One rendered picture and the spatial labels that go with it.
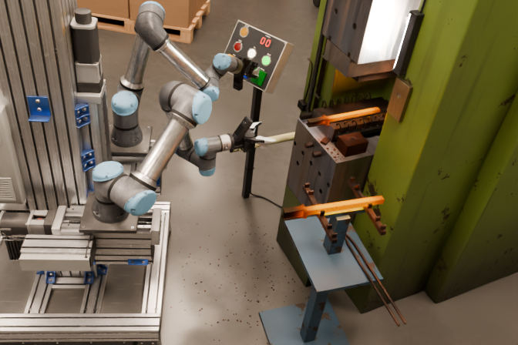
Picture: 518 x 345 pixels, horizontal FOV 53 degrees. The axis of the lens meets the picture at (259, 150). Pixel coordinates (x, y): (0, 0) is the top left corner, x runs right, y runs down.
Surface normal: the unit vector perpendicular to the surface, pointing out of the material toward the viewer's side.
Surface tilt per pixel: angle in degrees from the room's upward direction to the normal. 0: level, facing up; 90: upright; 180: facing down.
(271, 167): 0
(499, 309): 0
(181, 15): 90
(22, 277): 0
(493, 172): 90
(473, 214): 90
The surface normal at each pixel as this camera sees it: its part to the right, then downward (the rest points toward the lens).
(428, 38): -0.90, 0.18
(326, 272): 0.10, -0.79
